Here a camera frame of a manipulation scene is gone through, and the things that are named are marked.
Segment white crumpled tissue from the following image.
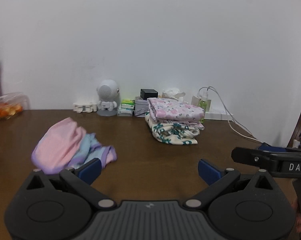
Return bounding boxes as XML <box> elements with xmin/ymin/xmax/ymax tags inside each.
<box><xmin>161</xmin><ymin>88</ymin><xmax>186</xmax><ymax>101</ymax></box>

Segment pink floral dress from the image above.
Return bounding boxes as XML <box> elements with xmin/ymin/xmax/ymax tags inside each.
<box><xmin>147</xmin><ymin>98</ymin><xmax>205</xmax><ymax>130</ymax></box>

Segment grey tin box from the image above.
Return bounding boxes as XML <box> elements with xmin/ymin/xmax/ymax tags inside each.
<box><xmin>134</xmin><ymin>96</ymin><xmax>149</xmax><ymax>118</ymax></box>

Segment white blocky figurine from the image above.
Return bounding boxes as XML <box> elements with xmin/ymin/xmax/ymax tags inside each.
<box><xmin>73</xmin><ymin>103</ymin><xmax>97</xmax><ymax>113</ymax></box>

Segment green white small boxes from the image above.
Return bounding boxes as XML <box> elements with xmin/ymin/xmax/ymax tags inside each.
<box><xmin>117</xmin><ymin>99</ymin><xmax>135</xmax><ymax>116</ymax></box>

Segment white robot speaker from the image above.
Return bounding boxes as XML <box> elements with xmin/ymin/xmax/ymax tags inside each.
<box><xmin>97</xmin><ymin>79</ymin><xmax>119</xmax><ymax>116</ymax></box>

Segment white power strip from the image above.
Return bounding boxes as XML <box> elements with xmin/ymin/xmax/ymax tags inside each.
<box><xmin>205</xmin><ymin>112</ymin><xmax>232</xmax><ymax>121</ymax></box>

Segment small black box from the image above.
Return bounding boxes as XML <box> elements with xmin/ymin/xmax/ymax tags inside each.
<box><xmin>140</xmin><ymin>88</ymin><xmax>158</xmax><ymax>100</ymax></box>

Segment pink blue purple garment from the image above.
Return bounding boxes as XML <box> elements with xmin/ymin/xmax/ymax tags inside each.
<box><xmin>31</xmin><ymin>118</ymin><xmax>117</xmax><ymax>174</ymax></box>

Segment folded green floral garment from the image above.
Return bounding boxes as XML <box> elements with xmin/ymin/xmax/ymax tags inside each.
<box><xmin>145</xmin><ymin>113</ymin><xmax>204</xmax><ymax>145</ymax></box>

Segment bag of oranges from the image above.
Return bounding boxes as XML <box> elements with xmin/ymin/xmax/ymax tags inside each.
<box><xmin>0</xmin><ymin>92</ymin><xmax>30</xmax><ymax>120</ymax></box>

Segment green liquid bottle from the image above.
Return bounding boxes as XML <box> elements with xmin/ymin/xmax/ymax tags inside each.
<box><xmin>199</xmin><ymin>98</ymin><xmax>207</xmax><ymax>123</ymax></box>

